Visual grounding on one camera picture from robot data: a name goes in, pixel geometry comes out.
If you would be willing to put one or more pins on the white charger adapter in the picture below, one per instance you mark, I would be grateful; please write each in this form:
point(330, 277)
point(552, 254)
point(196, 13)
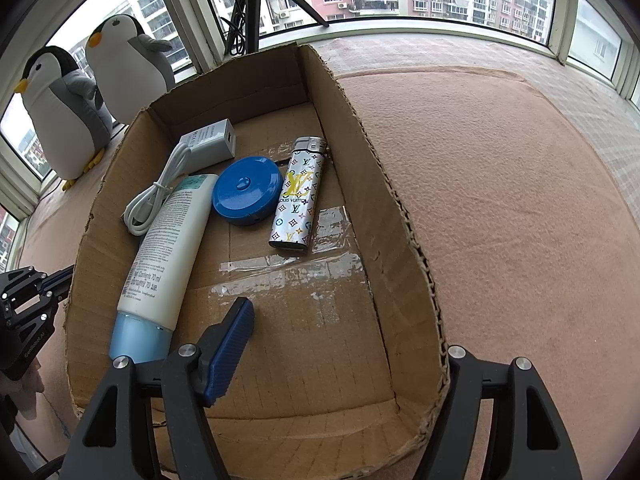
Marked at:
point(207, 147)

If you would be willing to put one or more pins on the blue round tape measure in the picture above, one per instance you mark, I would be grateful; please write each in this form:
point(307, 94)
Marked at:
point(245, 190)

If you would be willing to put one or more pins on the white tube with blue cap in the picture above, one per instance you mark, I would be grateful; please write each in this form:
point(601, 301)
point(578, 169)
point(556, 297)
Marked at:
point(165, 250)

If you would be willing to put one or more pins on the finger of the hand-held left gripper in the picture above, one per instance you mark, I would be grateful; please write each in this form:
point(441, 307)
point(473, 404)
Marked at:
point(55, 280)

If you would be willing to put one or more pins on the beige fleece blanket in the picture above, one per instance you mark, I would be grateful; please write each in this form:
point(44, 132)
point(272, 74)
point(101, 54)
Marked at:
point(500, 210)

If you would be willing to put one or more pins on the cardboard box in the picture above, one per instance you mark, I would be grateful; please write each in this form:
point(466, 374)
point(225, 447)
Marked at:
point(300, 335)

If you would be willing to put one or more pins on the grey white penguin plush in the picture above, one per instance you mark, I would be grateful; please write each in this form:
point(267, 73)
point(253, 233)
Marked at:
point(125, 70)
point(55, 110)

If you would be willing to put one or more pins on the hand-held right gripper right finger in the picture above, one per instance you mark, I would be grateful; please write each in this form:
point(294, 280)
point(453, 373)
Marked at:
point(460, 375)

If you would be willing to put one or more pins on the black tripod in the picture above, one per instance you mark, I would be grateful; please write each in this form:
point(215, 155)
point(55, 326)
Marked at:
point(252, 10)

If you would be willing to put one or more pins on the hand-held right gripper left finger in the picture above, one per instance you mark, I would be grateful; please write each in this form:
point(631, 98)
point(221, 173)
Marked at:
point(230, 355)

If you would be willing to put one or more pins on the silver patterned lighter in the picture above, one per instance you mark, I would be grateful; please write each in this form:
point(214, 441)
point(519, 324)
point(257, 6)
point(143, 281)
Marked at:
point(295, 200)

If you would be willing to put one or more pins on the white window frame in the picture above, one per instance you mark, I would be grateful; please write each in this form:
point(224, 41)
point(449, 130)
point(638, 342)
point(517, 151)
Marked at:
point(175, 10)

